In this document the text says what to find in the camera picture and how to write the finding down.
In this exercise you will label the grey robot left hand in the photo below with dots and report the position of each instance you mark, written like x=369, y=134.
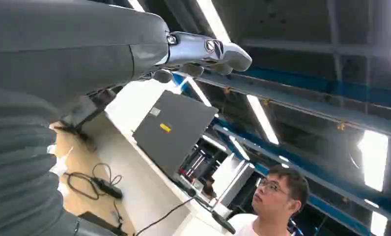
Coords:
x=68, y=42

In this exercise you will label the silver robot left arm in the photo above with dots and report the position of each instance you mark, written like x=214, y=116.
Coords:
x=16, y=169

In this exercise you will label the grey laptop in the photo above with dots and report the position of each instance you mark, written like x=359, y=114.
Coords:
x=172, y=130

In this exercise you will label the white ceiling light strip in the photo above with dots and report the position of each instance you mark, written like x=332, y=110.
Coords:
x=374, y=159
x=213, y=19
x=378, y=224
x=263, y=120

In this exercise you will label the black power adapter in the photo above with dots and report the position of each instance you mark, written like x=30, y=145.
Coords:
x=108, y=189

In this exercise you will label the blue ceiling beam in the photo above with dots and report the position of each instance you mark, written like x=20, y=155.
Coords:
x=312, y=106
x=329, y=192

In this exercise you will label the person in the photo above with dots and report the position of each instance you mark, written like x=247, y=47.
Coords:
x=277, y=202

